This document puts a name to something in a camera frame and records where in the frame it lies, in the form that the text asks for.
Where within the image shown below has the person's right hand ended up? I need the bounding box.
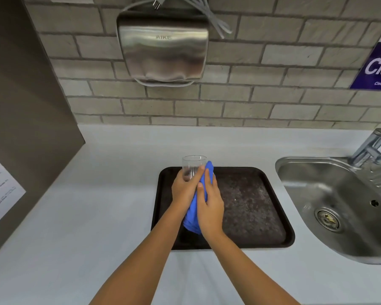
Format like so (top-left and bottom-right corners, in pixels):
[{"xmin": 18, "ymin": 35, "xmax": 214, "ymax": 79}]
[{"xmin": 195, "ymin": 170, "xmax": 225, "ymax": 239}]

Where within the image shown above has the person's left hand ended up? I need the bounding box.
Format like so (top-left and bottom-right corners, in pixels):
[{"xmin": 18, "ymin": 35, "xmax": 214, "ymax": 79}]
[{"xmin": 171, "ymin": 166, "xmax": 206, "ymax": 217}]

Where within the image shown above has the clear drinking glass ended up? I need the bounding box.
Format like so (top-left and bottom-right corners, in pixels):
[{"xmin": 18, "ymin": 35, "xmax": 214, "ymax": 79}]
[{"xmin": 182, "ymin": 155, "xmax": 207, "ymax": 183}]

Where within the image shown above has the blue cleaning cloth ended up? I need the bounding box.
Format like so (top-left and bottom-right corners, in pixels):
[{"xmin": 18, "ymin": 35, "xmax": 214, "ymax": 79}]
[{"xmin": 182, "ymin": 161, "xmax": 217, "ymax": 235}]

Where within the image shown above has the person's right forearm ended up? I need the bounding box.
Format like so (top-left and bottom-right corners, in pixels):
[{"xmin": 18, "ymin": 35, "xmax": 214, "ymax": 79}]
[{"xmin": 201, "ymin": 231, "xmax": 300, "ymax": 305}]

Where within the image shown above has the person's left forearm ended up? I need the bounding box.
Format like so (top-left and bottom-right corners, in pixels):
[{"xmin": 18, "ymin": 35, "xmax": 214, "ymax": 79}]
[{"xmin": 88, "ymin": 201, "xmax": 191, "ymax": 305}]

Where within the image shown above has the dark brown serving tray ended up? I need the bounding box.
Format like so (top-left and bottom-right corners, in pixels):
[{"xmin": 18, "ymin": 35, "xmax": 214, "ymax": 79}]
[{"xmin": 151, "ymin": 166, "xmax": 296, "ymax": 251}]

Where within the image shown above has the metal sink drain strainer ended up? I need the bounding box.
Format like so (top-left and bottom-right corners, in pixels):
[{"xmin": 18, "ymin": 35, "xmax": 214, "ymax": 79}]
[{"xmin": 315, "ymin": 207, "xmax": 344, "ymax": 233}]

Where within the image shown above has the stainless steel hand dryer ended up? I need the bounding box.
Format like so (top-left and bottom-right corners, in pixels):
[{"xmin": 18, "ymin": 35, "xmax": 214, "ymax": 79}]
[{"xmin": 116, "ymin": 9, "xmax": 210, "ymax": 88}]

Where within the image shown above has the stainless steel sink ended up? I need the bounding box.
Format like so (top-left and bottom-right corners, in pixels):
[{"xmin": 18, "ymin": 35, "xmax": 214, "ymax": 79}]
[{"xmin": 275, "ymin": 156, "xmax": 381, "ymax": 265}]

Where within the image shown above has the chrome faucet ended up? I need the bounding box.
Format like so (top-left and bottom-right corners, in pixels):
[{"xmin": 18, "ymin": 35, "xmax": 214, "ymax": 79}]
[{"xmin": 351, "ymin": 128, "xmax": 381, "ymax": 168}]

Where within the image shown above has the brown side panel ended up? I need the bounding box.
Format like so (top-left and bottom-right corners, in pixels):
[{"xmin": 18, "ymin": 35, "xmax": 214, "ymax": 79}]
[{"xmin": 0, "ymin": 0, "xmax": 86, "ymax": 265}]

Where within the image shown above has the white paper notice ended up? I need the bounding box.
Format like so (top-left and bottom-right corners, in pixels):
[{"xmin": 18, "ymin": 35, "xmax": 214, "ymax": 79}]
[{"xmin": 0, "ymin": 149, "xmax": 27, "ymax": 234}]

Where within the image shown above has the grey power cable with plug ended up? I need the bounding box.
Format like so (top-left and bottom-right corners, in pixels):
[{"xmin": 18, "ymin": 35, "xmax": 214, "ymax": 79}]
[{"xmin": 149, "ymin": 0, "xmax": 233, "ymax": 39}]

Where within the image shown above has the purple wall sign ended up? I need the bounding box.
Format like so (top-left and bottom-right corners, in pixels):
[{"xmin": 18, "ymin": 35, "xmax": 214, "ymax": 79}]
[{"xmin": 349, "ymin": 24, "xmax": 381, "ymax": 91}]

